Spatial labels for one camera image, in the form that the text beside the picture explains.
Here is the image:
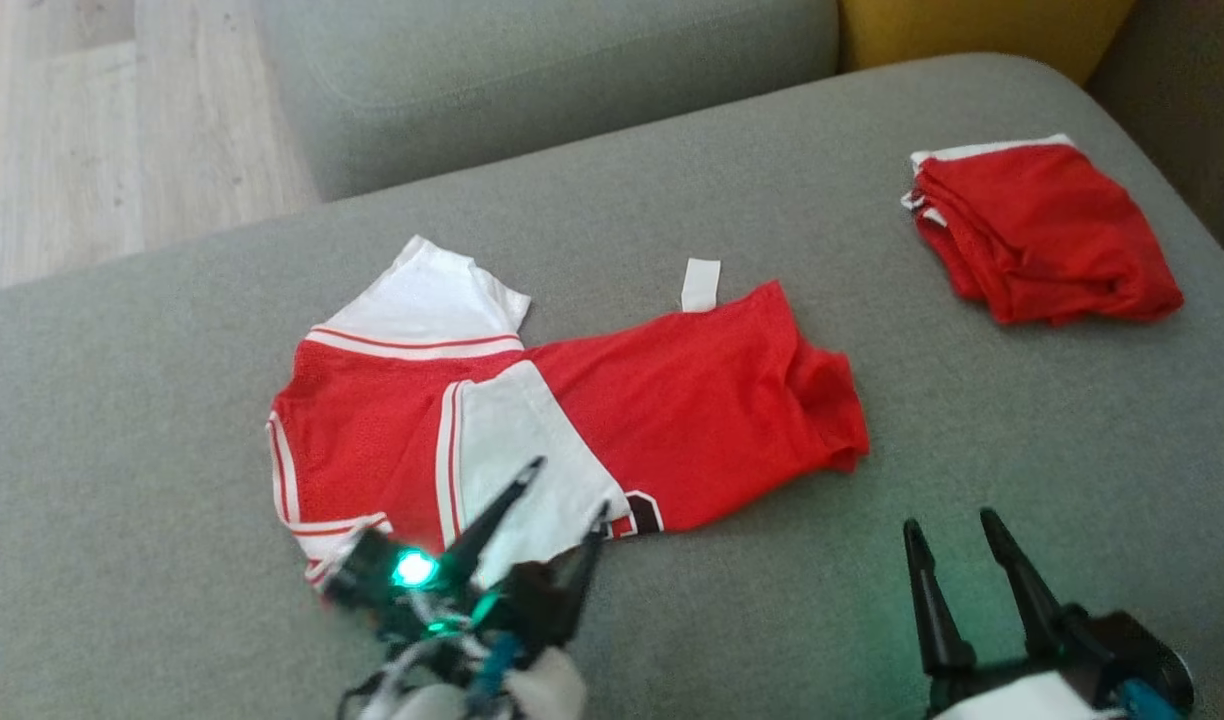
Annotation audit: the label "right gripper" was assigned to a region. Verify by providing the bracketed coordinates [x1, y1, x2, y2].
[902, 508, 1123, 720]

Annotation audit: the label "arm cable blue plug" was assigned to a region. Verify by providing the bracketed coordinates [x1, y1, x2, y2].
[337, 625, 525, 720]
[1117, 678, 1188, 720]

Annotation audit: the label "mustard yellow pillow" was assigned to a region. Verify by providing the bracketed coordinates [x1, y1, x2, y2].
[837, 0, 1141, 87]

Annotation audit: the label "right arm cable blue plug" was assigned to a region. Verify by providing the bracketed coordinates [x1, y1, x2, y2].
[1117, 678, 1188, 720]

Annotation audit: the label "left arm cable blue plug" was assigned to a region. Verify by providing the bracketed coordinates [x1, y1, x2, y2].
[337, 625, 525, 720]

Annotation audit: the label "red and white basketball jersey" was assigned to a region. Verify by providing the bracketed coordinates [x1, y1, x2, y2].
[267, 235, 871, 591]

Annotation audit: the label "dark grey sofa side cushion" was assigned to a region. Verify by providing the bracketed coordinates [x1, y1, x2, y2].
[1085, 0, 1224, 253]

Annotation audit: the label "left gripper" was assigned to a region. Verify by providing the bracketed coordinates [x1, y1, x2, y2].
[412, 457, 613, 661]

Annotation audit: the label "grey sofa back cushion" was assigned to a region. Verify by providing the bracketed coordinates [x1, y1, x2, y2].
[257, 0, 841, 203]

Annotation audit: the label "red basketball shorts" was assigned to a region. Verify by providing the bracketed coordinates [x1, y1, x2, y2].
[900, 133, 1185, 327]

